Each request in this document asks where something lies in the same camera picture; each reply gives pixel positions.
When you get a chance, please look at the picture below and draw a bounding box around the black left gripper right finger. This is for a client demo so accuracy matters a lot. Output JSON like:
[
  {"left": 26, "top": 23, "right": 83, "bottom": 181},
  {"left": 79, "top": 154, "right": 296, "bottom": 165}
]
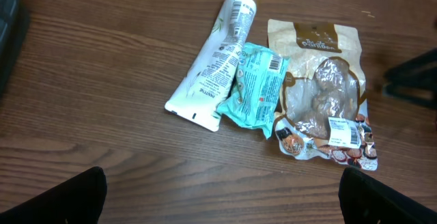
[{"left": 339, "top": 167, "right": 436, "bottom": 224}]

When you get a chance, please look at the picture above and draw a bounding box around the beige dried fruit pouch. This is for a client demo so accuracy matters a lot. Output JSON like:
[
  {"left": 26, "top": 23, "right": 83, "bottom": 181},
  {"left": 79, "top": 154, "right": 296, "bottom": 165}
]
[{"left": 268, "top": 19, "right": 378, "bottom": 171}]

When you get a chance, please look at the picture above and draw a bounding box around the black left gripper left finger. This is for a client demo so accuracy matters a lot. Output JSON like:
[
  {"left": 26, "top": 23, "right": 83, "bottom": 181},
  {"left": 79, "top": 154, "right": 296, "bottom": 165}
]
[{"left": 1, "top": 167, "right": 107, "bottom": 224}]

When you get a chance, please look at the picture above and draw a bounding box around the white Pantene tube gold cap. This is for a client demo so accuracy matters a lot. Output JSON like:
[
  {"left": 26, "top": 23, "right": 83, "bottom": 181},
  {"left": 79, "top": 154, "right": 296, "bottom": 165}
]
[{"left": 165, "top": 0, "right": 258, "bottom": 132}]

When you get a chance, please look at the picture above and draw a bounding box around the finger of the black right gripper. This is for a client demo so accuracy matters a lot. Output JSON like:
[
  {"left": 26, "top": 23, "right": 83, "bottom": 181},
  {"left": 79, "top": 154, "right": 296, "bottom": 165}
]
[{"left": 383, "top": 48, "right": 436, "bottom": 110}]

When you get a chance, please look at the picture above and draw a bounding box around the teal snack packet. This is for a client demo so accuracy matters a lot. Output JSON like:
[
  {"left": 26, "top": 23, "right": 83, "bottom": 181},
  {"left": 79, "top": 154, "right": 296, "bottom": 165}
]
[{"left": 217, "top": 42, "right": 290, "bottom": 139}]

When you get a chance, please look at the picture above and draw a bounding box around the grey plastic shopping basket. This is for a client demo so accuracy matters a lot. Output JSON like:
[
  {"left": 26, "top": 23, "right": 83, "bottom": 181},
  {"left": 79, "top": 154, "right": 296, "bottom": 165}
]
[{"left": 1, "top": 0, "right": 20, "bottom": 92}]

